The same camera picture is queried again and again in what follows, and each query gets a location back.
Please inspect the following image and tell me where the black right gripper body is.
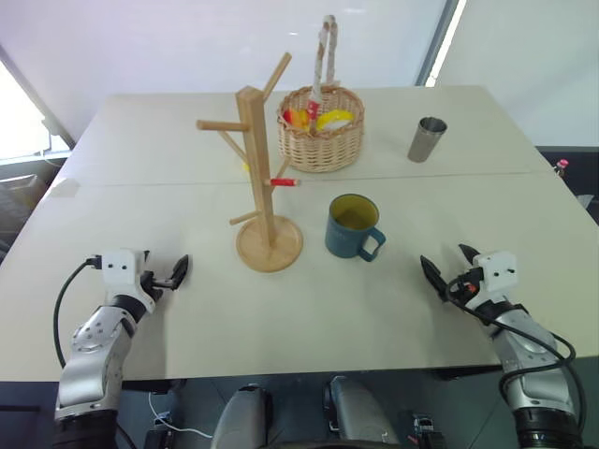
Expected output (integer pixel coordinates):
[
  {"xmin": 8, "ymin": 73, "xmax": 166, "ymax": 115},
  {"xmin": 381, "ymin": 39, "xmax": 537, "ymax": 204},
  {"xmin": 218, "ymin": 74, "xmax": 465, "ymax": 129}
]
[{"xmin": 449, "ymin": 266, "xmax": 487, "ymax": 311}]

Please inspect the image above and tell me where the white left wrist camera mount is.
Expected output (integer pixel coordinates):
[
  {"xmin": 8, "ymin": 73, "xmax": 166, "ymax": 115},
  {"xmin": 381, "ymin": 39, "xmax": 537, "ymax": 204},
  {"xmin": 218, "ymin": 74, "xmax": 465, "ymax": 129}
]
[{"xmin": 100, "ymin": 249, "xmax": 158, "ymax": 313}]

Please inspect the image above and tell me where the wooden mug tree stand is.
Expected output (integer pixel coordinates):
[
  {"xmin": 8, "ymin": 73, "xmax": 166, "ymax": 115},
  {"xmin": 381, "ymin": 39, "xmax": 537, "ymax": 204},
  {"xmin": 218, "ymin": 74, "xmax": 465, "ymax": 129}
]
[{"xmin": 195, "ymin": 51, "xmax": 304, "ymax": 273}]

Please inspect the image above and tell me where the stainless steel cup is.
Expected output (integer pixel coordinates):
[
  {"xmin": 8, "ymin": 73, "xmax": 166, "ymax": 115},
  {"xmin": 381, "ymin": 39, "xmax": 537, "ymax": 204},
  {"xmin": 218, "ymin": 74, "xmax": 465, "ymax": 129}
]
[{"xmin": 406, "ymin": 116, "xmax": 448, "ymax": 164}]

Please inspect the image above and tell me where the yellow toy fruit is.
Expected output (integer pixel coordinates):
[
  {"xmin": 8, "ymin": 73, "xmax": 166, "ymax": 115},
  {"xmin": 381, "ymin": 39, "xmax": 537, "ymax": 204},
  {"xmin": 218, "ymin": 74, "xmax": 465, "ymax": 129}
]
[{"xmin": 316, "ymin": 108, "xmax": 355, "ymax": 133}]

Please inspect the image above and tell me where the thin white cable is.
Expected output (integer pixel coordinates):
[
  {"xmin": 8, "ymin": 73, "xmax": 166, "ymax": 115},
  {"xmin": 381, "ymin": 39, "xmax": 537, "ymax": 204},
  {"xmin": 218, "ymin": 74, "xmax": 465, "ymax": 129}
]
[{"xmin": 148, "ymin": 391, "xmax": 214, "ymax": 440}]

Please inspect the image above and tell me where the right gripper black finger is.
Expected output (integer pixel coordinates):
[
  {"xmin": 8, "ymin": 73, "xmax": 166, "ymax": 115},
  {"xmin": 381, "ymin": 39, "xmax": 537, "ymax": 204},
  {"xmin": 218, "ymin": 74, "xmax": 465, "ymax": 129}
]
[
  {"xmin": 419, "ymin": 254, "xmax": 451, "ymax": 304},
  {"xmin": 458, "ymin": 243, "xmax": 479, "ymax": 269}
]

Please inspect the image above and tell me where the blue enamel mug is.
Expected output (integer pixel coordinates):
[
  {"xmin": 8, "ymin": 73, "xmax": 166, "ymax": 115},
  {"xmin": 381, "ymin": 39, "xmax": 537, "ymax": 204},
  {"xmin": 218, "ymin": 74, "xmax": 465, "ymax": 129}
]
[{"xmin": 324, "ymin": 193, "xmax": 387, "ymax": 263}]

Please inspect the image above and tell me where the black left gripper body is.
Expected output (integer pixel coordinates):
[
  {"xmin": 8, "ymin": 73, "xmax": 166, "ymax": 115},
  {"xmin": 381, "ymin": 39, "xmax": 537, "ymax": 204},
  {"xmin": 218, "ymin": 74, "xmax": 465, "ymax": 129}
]
[{"xmin": 139, "ymin": 268, "xmax": 174, "ymax": 301}]

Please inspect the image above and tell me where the orange toy fruit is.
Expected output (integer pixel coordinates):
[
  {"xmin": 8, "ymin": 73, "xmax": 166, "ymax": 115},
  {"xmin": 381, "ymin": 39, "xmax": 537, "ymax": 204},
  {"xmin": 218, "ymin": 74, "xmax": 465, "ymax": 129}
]
[{"xmin": 282, "ymin": 107, "xmax": 311, "ymax": 130}]

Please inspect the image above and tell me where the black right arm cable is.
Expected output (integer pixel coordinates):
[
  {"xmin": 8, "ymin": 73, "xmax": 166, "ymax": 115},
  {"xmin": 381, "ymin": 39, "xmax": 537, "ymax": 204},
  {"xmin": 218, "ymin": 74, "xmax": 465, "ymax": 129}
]
[{"xmin": 444, "ymin": 275, "xmax": 589, "ymax": 422}]

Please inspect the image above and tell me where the dark grey rounded shape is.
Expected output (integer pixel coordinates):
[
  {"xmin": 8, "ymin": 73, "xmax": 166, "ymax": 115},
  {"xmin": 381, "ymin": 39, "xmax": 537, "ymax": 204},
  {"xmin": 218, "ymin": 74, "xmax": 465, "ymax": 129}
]
[
  {"xmin": 210, "ymin": 383, "xmax": 273, "ymax": 449},
  {"xmin": 322, "ymin": 375, "xmax": 400, "ymax": 449}
]

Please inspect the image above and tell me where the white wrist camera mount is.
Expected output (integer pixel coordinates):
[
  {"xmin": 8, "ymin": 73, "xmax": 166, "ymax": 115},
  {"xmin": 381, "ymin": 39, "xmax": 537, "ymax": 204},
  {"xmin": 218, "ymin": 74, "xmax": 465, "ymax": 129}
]
[
  {"xmin": 472, "ymin": 251, "xmax": 519, "ymax": 292},
  {"xmin": 100, "ymin": 249, "xmax": 158, "ymax": 313}
]

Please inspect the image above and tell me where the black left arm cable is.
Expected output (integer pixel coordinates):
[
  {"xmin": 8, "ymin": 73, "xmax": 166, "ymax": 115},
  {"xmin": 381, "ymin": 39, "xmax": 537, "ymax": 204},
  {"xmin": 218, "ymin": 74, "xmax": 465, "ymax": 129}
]
[{"xmin": 52, "ymin": 254, "xmax": 103, "ymax": 370}]

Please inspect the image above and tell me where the wicker basket with handle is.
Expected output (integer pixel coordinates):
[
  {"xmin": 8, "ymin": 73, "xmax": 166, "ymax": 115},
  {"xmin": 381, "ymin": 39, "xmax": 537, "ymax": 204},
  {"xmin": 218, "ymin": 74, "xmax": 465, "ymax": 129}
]
[{"xmin": 276, "ymin": 14, "xmax": 366, "ymax": 174}]

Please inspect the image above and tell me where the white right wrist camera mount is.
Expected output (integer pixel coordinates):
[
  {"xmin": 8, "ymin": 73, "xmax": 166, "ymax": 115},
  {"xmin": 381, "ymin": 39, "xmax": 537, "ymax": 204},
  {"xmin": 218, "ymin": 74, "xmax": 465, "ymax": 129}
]
[{"xmin": 472, "ymin": 251, "xmax": 519, "ymax": 292}]

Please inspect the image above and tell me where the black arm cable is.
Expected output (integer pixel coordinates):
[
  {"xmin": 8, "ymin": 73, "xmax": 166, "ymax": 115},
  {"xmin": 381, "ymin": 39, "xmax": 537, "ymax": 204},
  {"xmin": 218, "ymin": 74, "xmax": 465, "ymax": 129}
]
[
  {"xmin": 52, "ymin": 254, "xmax": 103, "ymax": 370},
  {"xmin": 444, "ymin": 275, "xmax": 589, "ymax": 422}
]

